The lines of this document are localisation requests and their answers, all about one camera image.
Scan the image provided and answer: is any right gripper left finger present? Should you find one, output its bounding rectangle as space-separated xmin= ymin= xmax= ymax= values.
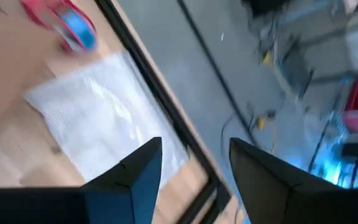
xmin=0 ymin=136 xmax=163 ymax=224

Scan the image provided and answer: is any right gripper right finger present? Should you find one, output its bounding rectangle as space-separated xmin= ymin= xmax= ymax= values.
xmin=228 ymin=138 xmax=358 ymax=224

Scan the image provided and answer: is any clear plastic zip pouch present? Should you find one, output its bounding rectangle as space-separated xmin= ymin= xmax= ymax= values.
xmin=22 ymin=51 xmax=190 ymax=189

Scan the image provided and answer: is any yellow floor cable with plug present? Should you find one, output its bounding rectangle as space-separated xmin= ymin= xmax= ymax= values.
xmin=255 ymin=49 xmax=279 ymax=155

